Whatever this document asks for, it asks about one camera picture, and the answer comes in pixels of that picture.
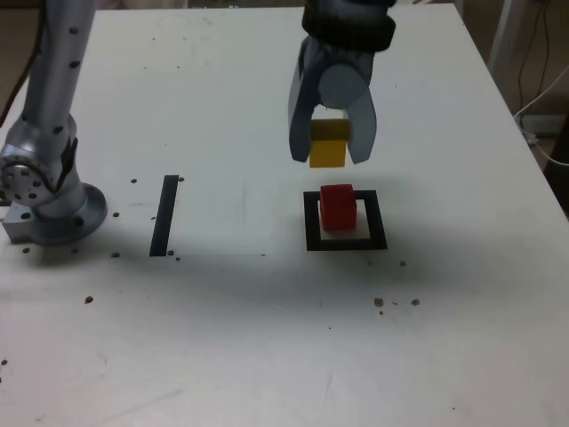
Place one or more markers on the grey metal post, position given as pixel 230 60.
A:
pixel 502 31

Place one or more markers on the red cube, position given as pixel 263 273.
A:
pixel 338 213

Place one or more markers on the black tape square outline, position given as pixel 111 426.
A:
pixel 378 222

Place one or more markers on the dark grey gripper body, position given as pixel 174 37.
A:
pixel 342 53

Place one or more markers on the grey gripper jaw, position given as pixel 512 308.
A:
pixel 364 129
pixel 300 124

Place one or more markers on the black tape strip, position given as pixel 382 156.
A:
pixel 163 213

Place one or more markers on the yellow cube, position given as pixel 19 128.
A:
pixel 328 153

